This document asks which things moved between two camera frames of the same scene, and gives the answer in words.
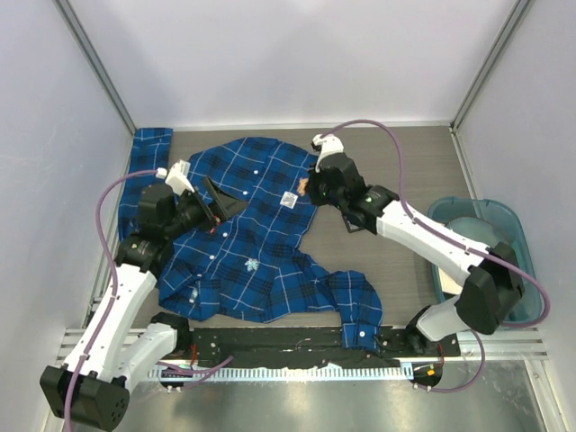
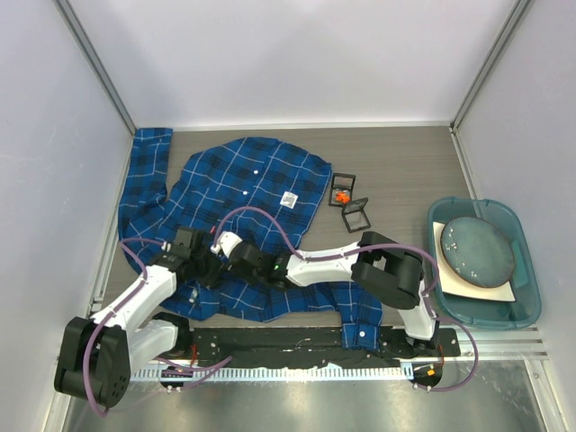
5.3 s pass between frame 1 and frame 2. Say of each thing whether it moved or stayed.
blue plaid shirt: stayed
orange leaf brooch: moved
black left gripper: moved
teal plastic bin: stayed
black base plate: stayed
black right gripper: moved
